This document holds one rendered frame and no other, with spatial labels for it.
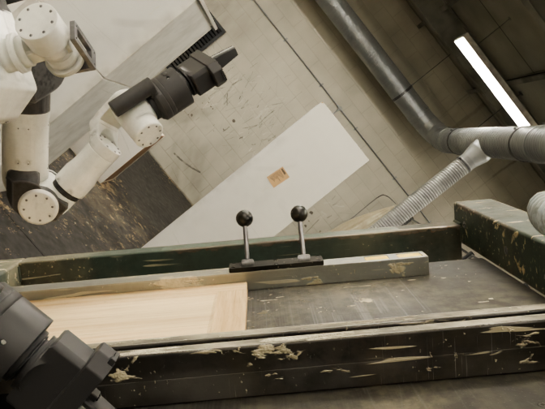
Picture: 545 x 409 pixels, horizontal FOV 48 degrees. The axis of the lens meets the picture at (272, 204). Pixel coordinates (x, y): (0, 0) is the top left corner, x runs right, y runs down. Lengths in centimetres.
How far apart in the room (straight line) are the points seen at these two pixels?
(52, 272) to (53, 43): 75
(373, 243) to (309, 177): 327
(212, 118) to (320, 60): 180
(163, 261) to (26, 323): 90
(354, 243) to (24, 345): 102
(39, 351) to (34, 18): 53
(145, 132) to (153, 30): 216
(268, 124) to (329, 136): 443
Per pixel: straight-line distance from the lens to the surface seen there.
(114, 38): 344
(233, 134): 920
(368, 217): 702
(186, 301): 123
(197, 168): 926
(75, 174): 133
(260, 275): 130
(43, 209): 132
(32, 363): 69
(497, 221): 139
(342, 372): 84
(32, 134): 130
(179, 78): 130
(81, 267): 160
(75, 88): 347
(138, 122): 127
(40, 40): 100
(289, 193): 481
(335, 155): 481
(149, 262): 156
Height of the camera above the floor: 159
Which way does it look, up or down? 4 degrees down
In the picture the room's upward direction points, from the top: 51 degrees clockwise
